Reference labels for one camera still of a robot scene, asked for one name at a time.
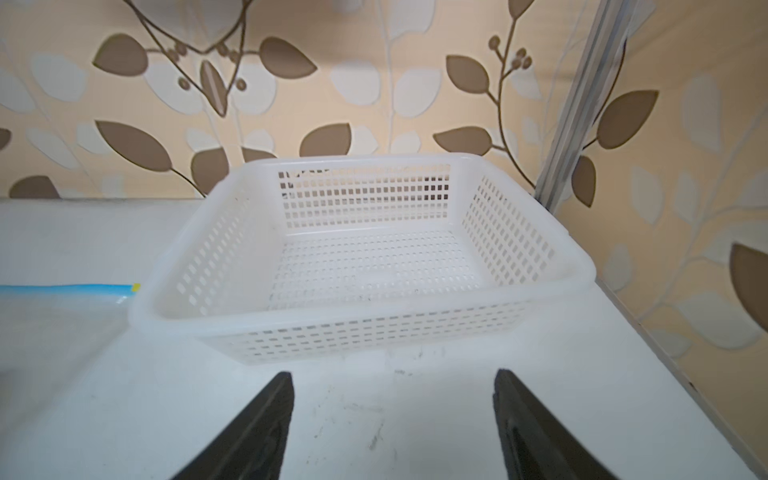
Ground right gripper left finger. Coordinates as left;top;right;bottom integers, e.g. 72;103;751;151
175;371;294;479

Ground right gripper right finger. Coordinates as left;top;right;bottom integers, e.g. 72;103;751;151
493;369;615;479

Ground clear zip bag blue zipper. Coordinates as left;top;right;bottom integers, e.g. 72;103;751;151
1;289;133;431

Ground white perforated plastic basket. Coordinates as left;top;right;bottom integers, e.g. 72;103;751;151
128;153;596;365

